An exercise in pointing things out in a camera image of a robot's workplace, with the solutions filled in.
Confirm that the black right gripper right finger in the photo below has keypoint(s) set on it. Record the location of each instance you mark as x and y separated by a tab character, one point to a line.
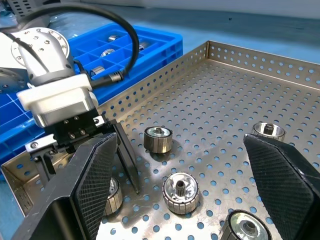
287	187

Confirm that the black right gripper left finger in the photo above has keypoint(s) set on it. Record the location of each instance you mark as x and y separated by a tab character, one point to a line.
62	200

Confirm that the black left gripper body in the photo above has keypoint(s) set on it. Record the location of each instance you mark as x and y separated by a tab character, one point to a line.
72	132

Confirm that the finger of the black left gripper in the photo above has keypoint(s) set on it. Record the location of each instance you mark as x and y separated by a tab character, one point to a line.
46	166
126	160

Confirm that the silver metal roller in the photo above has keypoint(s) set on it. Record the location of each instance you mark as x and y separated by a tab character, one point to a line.
262	128
97	70
115	200
158	139
113	38
246	226
143	46
181	192
107	52

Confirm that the perforated steel tray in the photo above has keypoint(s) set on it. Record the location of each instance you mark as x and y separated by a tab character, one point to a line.
212	100

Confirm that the blue plastic compartment tray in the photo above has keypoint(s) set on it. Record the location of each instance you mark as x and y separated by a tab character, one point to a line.
160	57

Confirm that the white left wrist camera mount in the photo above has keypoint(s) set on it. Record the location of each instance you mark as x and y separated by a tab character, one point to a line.
55	95

